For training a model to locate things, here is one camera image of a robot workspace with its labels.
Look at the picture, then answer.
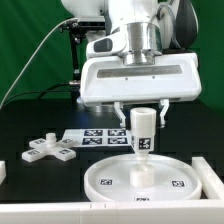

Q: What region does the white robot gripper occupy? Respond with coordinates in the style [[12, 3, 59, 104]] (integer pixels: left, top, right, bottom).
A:
[[80, 53, 202, 128]]

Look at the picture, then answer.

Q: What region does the white round table top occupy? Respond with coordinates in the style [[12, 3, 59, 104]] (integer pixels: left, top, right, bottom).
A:
[[84, 154, 202, 202]]

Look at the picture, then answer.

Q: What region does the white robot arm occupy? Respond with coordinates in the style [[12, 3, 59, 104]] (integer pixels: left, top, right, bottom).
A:
[[61, 0, 201, 126]]

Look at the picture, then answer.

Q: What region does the white marker sheet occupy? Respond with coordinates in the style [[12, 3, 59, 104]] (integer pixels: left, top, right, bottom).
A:
[[62, 129, 131, 147]]

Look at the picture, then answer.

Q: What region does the white cross-shaped table base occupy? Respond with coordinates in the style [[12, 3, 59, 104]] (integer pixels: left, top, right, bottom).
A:
[[22, 133, 76, 162]]

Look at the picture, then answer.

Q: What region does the white right fence bar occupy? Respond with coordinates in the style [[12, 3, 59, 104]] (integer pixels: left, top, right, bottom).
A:
[[192, 157, 224, 201]]

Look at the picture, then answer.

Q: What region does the white fence bar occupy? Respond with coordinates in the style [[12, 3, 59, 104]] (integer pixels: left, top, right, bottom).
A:
[[0, 199, 224, 224], [192, 157, 224, 201]]

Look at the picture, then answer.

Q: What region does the white front fence bar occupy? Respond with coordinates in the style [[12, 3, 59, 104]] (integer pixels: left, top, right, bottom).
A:
[[0, 199, 224, 224]]

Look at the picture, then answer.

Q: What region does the white left fence block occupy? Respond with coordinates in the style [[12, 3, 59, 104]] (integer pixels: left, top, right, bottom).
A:
[[0, 161, 6, 185]]

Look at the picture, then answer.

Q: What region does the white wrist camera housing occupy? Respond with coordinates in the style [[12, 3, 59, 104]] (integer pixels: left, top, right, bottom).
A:
[[86, 32, 126, 58]]

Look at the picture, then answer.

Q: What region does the black cable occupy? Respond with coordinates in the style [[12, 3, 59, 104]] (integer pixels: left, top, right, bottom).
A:
[[2, 83, 83, 104]]

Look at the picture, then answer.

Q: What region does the black camera on stand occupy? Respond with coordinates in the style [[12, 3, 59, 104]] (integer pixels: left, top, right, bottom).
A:
[[59, 18, 105, 100]]

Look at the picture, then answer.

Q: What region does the grey cable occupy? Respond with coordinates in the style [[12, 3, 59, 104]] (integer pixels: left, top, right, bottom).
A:
[[0, 17, 78, 109]]

